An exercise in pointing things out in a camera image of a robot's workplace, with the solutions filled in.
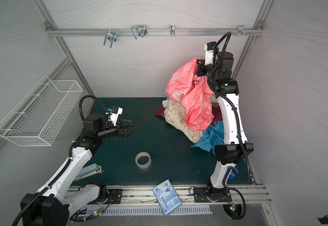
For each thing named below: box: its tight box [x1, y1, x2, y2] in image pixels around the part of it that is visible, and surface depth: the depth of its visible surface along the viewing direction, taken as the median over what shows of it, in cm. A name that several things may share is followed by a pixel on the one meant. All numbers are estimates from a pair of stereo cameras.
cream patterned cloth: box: [162, 98, 204, 144], surface depth 100 cm
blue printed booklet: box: [152, 178, 183, 217], surface depth 70 cm
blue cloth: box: [190, 120, 225, 156], surface depth 94 cm
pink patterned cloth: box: [164, 57, 214, 131], surface depth 76 cm
